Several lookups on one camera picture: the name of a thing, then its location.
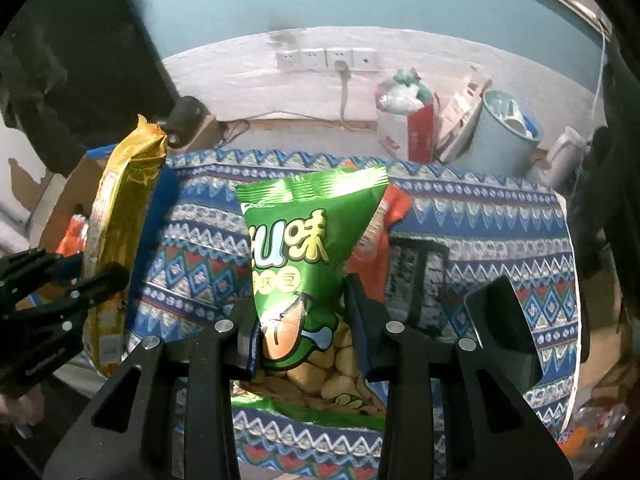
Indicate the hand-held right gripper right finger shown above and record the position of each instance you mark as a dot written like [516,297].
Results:
[361,321]

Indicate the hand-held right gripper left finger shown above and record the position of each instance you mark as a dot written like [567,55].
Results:
[241,342]

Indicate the clear plastic item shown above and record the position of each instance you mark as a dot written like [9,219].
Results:
[600,420]

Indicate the black round device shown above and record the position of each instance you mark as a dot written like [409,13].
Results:
[185,115]

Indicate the folded cardboard pieces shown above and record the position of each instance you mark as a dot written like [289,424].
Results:
[460,110]

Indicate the patterned blue blanket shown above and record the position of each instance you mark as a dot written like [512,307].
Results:
[500,220]

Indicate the black hanging cloth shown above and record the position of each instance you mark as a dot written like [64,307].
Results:
[100,60]

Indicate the black snack packet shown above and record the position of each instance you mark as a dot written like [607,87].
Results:
[415,270]

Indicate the blue cardboard box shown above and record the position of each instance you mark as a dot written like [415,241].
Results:
[67,200]

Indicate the black chair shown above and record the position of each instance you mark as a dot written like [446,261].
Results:
[610,185]

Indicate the person's left hand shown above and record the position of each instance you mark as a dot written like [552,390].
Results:
[22,410]

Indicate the crumpled plastic bags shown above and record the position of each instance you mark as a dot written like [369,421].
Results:
[402,92]

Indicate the light blue waste bin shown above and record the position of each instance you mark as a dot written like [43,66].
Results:
[495,145]

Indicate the brown cardboard box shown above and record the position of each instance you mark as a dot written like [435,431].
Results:
[207,135]

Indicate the plain gold snack packet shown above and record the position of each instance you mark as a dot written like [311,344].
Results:
[117,210]

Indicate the green snack bag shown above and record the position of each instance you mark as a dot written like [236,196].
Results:
[300,220]

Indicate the red and white bag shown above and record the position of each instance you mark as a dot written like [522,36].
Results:
[420,132]

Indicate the black glossy flat object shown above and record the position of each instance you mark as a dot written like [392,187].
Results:
[505,330]

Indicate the red snack packet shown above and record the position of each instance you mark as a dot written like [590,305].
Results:
[372,260]

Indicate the white wall socket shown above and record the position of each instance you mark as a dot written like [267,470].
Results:
[336,55]
[365,59]
[314,59]
[289,60]

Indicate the orange snack packet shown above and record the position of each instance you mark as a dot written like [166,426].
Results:
[75,235]

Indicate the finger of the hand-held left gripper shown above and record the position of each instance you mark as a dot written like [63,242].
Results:
[62,268]
[102,280]

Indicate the white kettle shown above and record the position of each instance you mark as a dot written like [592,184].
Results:
[560,155]

